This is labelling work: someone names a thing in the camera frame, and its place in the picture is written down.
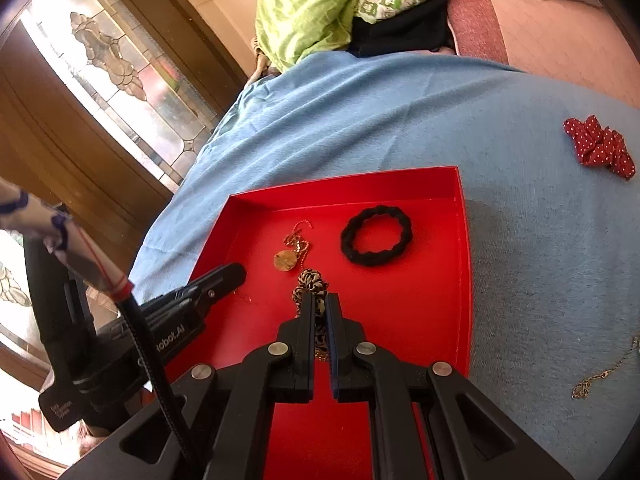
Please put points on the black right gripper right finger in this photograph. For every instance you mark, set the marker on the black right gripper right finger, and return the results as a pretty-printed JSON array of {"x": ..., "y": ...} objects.
[{"x": 427, "y": 422}]

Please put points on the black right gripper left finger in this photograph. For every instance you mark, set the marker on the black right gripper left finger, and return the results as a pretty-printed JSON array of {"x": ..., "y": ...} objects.
[{"x": 228, "y": 414}]

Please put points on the leopard print beaded scrunchie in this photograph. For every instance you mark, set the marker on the leopard print beaded scrunchie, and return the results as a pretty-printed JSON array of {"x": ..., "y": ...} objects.
[{"x": 310, "y": 282}]

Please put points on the gold coin pendant earring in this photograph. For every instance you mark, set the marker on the gold coin pendant earring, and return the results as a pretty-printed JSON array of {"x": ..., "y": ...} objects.
[{"x": 296, "y": 247}]

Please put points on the red jewelry tray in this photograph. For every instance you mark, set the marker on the red jewelry tray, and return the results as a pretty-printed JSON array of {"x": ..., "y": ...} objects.
[{"x": 418, "y": 306}]

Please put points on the person's left hand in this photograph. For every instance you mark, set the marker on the person's left hand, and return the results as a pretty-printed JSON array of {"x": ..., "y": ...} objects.
[{"x": 87, "y": 442}]

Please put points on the light blue bed blanket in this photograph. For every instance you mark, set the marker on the light blue bed blanket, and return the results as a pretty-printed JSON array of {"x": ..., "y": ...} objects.
[{"x": 555, "y": 246}]

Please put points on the stained glass wooden door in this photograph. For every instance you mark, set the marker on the stained glass wooden door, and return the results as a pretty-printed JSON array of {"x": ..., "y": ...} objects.
[{"x": 105, "y": 105}]

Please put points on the red polka dot scrunchie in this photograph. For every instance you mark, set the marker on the red polka dot scrunchie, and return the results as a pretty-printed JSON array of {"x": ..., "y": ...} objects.
[{"x": 598, "y": 146}]

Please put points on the black folded garment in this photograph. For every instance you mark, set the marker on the black folded garment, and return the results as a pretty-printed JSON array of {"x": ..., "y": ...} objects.
[{"x": 423, "y": 27}]

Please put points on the pink bolster cushion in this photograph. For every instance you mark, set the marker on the pink bolster cushion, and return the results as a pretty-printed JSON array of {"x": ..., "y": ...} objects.
[{"x": 560, "y": 39}]

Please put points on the green quilted comforter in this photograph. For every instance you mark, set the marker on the green quilted comforter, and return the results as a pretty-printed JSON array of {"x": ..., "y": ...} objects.
[{"x": 360, "y": 0}]

